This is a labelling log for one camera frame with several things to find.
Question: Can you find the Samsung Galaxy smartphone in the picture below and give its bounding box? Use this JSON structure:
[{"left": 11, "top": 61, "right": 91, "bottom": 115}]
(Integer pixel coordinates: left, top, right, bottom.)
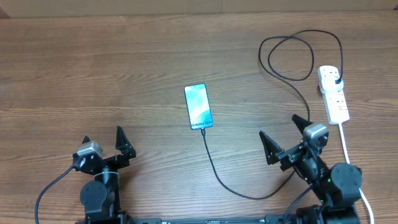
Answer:
[{"left": 184, "top": 83, "right": 214, "bottom": 130}]

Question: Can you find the white power strip cord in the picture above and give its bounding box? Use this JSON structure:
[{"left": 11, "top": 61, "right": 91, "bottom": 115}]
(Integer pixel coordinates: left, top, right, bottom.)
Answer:
[{"left": 338, "top": 122, "right": 375, "bottom": 224}]

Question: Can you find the white charger plug adapter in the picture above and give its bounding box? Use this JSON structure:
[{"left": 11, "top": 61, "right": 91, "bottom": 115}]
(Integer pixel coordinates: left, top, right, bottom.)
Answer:
[{"left": 319, "top": 77, "right": 344, "bottom": 94}]

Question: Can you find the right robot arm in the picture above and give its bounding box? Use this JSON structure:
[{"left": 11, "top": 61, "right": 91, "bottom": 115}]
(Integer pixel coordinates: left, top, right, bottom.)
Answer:
[{"left": 259, "top": 114, "right": 363, "bottom": 224}]

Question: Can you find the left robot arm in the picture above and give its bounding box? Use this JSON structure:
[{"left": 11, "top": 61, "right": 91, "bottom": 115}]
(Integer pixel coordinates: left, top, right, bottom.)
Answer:
[{"left": 72, "top": 126, "right": 136, "bottom": 223}]

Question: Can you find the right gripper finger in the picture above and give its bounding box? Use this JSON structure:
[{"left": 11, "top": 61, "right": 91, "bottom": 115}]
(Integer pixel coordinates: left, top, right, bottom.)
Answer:
[
  {"left": 292, "top": 114, "right": 312, "bottom": 134},
  {"left": 259, "top": 131, "right": 284, "bottom": 165}
]

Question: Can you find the white power strip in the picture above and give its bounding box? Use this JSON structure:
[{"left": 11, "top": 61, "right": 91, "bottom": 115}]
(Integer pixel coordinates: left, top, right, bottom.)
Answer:
[{"left": 317, "top": 65, "right": 349, "bottom": 124}]

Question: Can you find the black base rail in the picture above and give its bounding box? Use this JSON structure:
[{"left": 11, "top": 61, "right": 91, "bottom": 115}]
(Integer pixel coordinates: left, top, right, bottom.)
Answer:
[{"left": 75, "top": 215, "right": 360, "bottom": 224}]

